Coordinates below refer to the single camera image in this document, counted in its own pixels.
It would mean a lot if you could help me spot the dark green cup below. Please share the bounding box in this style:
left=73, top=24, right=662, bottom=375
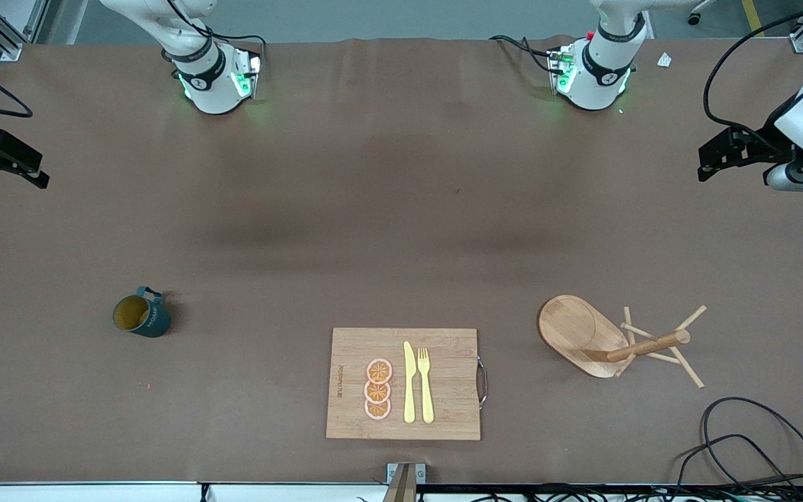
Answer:
left=112, top=286, right=172, bottom=339

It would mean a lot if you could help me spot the wooden cup rack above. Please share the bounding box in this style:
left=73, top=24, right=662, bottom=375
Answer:
left=538, top=294, right=708, bottom=389

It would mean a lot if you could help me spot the brown table mat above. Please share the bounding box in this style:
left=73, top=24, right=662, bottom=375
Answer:
left=0, top=35, right=803, bottom=485

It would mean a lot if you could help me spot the bamboo cutting board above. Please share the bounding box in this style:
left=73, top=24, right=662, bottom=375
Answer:
left=326, top=328, right=488, bottom=441

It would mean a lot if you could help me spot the yellow plastic fork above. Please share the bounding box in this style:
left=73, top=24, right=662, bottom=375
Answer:
left=418, top=347, right=436, bottom=425

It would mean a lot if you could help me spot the yellow plastic knife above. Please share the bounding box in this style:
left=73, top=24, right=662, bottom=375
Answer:
left=403, top=341, right=417, bottom=424

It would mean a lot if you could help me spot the black left arm base cable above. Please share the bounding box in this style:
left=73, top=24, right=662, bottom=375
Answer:
left=491, top=35, right=557, bottom=74

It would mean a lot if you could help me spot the black arm base cable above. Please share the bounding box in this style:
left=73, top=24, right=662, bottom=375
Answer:
left=167, top=0, right=268, bottom=70
left=491, top=35, right=557, bottom=74

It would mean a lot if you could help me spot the black looped cable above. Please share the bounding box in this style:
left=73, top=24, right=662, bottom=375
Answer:
left=673, top=396, right=803, bottom=502

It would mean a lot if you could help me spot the black right arm base cable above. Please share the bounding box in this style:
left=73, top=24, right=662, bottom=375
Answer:
left=167, top=0, right=268, bottom=70

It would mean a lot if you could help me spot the white table edge rail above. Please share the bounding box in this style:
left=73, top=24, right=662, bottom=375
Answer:
left=0, top=481, right=388, bottom=502

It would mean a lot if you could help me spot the black cable bundle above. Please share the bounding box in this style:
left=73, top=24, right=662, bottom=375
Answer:
left=415, top=483, right=803, bottom=502

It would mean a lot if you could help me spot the metal bracket with wooden bar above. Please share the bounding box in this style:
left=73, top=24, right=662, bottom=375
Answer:
left=382, top=462, right=427, bottom=502

